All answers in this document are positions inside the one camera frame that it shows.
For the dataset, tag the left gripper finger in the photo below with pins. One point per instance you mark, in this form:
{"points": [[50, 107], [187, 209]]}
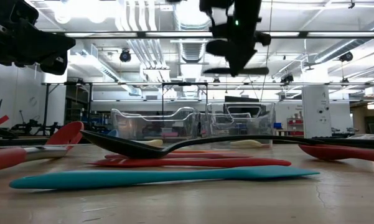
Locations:
{"points": [[57, 49], [53, 37]]}

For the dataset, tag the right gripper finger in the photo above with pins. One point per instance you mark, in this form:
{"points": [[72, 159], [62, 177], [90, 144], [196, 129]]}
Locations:
{"points": [[245, 57], [235, 60]]}

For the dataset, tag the blue silicone spoon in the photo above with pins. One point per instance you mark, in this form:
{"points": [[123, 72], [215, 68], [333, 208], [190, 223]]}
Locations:
{"points": [[113, 133]]}

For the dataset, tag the red silicone spatula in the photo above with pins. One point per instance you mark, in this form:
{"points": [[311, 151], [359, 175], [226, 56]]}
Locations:
{"points": [[205, 162]]}

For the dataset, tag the black slotted spoon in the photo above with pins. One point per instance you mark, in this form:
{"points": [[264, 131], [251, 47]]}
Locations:
{"points": [[127, 147]]}

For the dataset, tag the red silicone slotted spoon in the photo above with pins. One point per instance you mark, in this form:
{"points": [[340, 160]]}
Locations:
{"points": [[330, 153]]}

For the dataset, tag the teal silicone spatula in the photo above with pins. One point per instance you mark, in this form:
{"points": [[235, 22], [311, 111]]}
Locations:
{"points": [[112, 178]]}

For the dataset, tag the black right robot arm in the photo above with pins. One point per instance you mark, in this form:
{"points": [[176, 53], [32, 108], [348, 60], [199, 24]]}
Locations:
{"points": [[214, 4]]}

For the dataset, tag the black background monitor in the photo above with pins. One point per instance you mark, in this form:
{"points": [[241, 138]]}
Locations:
{"points": [[241, 99]]}

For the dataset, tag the narrow clear plastic bin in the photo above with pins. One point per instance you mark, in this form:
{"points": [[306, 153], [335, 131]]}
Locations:
{"points": [[267, 124]]}

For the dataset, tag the small blue box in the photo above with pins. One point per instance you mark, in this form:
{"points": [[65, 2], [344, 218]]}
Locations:
{"points": [[277, 125]]}

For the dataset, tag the black background machinery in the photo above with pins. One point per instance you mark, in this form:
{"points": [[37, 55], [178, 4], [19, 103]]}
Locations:
{"points": [[34, 127]]}

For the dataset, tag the red shelf rack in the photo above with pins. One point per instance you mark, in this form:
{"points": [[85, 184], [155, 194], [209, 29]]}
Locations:
{"points": [[295, 126]]}

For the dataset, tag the white cabinet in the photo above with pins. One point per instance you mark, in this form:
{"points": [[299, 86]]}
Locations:
{"points": [[315, 112]]}

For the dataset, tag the wide clear plastic bin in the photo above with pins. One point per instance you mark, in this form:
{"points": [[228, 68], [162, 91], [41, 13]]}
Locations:
{"points": [[127, 124]]}

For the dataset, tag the black ceiling camera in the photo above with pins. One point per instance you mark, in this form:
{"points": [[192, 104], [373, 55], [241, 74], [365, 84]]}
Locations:
{"points": [[125, 56], [287, 79]]}

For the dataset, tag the black background rig frame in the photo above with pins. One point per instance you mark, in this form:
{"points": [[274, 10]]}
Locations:
{"points": [[47, 109]]}

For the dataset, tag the black metal table frame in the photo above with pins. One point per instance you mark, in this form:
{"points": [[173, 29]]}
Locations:
{"points": [[361, 142]]}

